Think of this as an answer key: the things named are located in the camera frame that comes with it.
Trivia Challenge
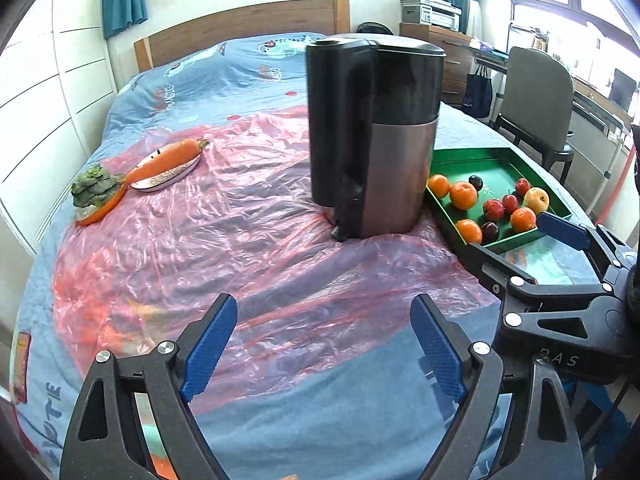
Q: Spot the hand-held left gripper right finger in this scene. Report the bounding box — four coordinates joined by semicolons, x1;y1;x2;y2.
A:
410;294;586;480

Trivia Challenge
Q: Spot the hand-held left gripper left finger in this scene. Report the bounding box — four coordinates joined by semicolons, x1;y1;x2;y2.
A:
59;294;238;480

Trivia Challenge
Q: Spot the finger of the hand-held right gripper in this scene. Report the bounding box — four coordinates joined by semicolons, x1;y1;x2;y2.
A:
457;242;617;330
537;211;640;302

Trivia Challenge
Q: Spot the yellow apple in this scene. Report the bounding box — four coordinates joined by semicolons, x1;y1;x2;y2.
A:
523;187;550;214

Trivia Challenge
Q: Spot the green tray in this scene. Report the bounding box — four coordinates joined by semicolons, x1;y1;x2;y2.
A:
425;147;572;255

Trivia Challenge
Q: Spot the glass top desk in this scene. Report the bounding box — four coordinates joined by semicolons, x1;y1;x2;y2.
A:
467;40;640;136

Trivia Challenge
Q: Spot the pink plastic sheet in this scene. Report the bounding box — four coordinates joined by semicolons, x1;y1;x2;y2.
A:
52;105;501;396

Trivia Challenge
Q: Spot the black steel electric kettle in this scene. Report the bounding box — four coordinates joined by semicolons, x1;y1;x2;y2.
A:
305;32;447;243

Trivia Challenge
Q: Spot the grey chair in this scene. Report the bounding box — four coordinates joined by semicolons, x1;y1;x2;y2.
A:
492;46;576;186

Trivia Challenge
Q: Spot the black monitor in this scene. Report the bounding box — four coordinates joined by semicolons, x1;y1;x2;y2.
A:
609;67;638;111

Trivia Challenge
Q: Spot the dark tote bag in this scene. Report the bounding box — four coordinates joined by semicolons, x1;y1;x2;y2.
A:
462;65;493;118

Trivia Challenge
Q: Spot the orange plate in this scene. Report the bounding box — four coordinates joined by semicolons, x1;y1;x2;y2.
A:
76;174;127;226

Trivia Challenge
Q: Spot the phone in red case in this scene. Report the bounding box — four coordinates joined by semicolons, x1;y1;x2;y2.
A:
10;332;32;403

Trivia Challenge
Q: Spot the carrot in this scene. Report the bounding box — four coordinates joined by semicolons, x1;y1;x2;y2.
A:
124;137;210;184

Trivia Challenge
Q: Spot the green bok choy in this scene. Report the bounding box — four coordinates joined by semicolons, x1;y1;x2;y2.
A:
71;164;121;208

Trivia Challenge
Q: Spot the wooden dresser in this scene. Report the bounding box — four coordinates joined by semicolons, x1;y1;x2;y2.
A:
400;22;481;111

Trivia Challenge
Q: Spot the white printer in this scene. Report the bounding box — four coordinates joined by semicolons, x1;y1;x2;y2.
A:
400;0;462;31

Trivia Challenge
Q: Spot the white wardrobe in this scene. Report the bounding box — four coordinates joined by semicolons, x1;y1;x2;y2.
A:
0;0;118;221

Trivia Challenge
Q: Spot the wooden headboard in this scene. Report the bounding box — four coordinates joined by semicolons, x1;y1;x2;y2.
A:
133;0;351;73

